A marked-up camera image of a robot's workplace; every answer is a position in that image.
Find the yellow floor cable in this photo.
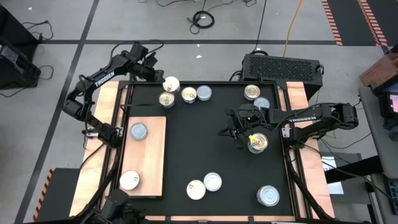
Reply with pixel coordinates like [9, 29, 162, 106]
[282, 0, 304, 58]

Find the long black floor cable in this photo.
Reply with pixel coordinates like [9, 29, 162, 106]
[250, 0, 268, 57]

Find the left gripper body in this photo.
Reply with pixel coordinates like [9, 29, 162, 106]
[133, 60, 163, 83]

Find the dark table mat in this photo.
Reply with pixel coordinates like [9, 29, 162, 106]
[112, 83, 295, 217]

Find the grey side table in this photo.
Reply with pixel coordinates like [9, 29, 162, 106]
[357, 85, 398, 180]

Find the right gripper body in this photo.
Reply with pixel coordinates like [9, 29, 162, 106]
[229, 107, 261, 138]

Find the black blocky device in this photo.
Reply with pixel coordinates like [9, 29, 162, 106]
[81, 189, 147, 224]

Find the white paper sheet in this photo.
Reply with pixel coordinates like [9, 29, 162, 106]
[321, 155, 345, 195]

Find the Bumble Bee tuna can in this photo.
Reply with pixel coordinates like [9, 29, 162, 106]
[129, 122, 149, 141]
[253, 96, 271, 110]
[196, 85, 213, 102]
[256, 185, 280, 207]
[203, 172, 223, 192]

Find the black tablet with pink screen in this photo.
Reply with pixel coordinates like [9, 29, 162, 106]
[377, 82, 398, 119]

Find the black aluminium table frame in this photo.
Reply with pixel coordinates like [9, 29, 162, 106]
[73, 70, 335, 224]

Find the wooden shelf with black frame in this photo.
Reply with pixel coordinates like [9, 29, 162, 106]
[119, 102, 168, 200]

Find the black mat with orange stripes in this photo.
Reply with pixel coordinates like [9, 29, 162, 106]
[321, 0, 398, 47]

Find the coiled black floor cable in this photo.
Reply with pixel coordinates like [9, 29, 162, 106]
[186, 10, 216, 35]

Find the black ramp with orange stripes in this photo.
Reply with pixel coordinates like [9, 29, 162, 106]
[32, 167, 81, 223]

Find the black keyboard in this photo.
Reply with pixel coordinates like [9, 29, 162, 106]
[386, 179, 398, 207]

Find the cardboard box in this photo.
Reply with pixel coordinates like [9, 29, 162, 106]
[359, 52, 398, 88]

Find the black equipment cart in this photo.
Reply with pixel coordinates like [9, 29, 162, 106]
[0, 4, 42, 91]

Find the black beam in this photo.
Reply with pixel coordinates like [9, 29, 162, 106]
[325, 154, 384, 184]

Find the black perforated computer case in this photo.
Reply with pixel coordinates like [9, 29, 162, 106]
[241, 53, 324, 99]

